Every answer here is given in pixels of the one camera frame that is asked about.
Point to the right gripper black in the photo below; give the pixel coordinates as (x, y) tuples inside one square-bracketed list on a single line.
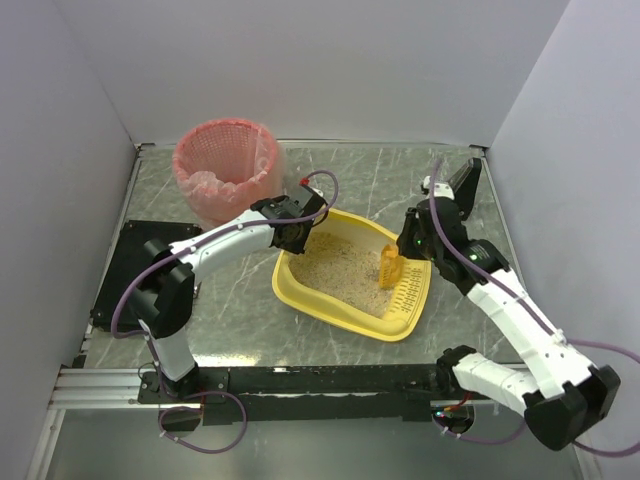
[(451, 201)]

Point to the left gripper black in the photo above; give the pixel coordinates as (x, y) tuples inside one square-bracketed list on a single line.
[(310, 201)]

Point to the orange litter scoop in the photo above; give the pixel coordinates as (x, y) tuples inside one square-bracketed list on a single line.
[(391, 265)]

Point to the yellow litter box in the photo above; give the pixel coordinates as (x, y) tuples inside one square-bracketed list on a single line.
[(336, 279)]

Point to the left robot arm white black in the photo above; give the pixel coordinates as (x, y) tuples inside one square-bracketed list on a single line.
[(163, 299)]

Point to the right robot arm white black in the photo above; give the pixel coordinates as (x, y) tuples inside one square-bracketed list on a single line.
[(562, 394)]

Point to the black triangular scoop holder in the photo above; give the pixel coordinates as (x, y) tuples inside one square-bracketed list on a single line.
[(464, 183)]

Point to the pink lined waste basket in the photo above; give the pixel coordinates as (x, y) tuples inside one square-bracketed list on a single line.
[(223, 166)]

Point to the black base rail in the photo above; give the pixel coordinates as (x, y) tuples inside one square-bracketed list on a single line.
[(409, 392)]

